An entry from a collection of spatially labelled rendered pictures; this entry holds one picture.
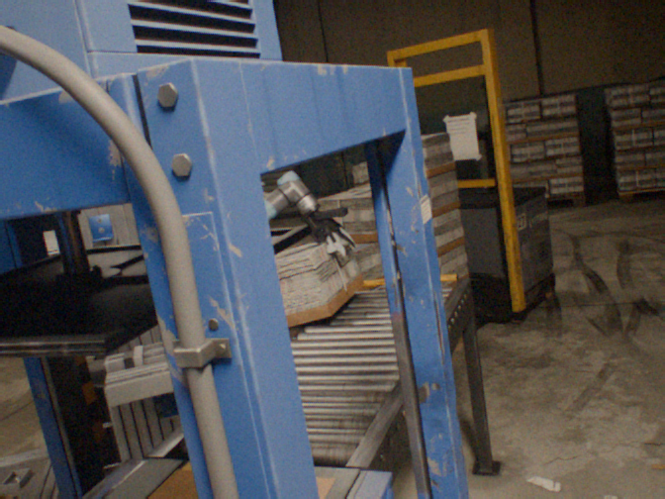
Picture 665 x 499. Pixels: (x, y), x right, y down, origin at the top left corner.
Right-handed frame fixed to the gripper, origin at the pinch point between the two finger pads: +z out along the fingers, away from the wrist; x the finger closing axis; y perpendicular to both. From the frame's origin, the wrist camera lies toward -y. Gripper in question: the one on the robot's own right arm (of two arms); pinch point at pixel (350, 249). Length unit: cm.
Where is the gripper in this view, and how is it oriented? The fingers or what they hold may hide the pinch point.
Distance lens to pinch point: 234.4
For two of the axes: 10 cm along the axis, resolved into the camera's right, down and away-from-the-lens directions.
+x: -3.4, 2.5, -9.1
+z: 6.3, 7.8, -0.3
